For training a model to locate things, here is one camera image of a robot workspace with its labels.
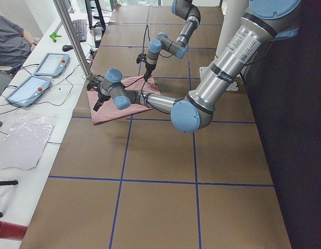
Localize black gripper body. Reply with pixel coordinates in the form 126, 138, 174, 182
86, 76, 108, 112
136, 52, 155, 80

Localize pink Snoopy t-shirt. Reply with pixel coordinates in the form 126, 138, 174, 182
87, 76, 161, 125

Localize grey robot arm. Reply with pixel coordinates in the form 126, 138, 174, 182
93, 1, 301, 133
136, 1, 201, 81

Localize blue teach pendant far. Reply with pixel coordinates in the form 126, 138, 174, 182
34, 53, 70, 77

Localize blue teach pendant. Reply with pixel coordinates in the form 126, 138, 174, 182
5, 75, 51, 107
34, 53, 70, 77

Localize black computer mouse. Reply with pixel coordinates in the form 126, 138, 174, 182
62, 45, 73, 52

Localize blue tape line lengthwise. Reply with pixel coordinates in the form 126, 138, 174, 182
108, 115, 133, 249

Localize black keyboard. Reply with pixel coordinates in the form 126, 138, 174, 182
72, 19, 87, 42

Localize blue teach pendant near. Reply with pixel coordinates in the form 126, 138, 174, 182
5, 75, 51, 107

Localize green plastic clamp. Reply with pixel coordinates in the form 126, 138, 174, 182
49, 32, 62, 43

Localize seated person grey shirt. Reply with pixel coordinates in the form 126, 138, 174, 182
0, 16, 37, 75

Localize clear plastic bag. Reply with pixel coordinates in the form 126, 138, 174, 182
0, 113, 58, 171

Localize blue tape line crosswise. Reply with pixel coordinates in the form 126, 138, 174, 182
48, 175, 274, 187

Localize black tripod leg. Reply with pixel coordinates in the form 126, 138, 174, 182
0, 180, 19, 186

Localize red cylinder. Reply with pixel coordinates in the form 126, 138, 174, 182
0, 220, 28, 241

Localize aluminium frame post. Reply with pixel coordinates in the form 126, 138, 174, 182
53, 0, 92, 79

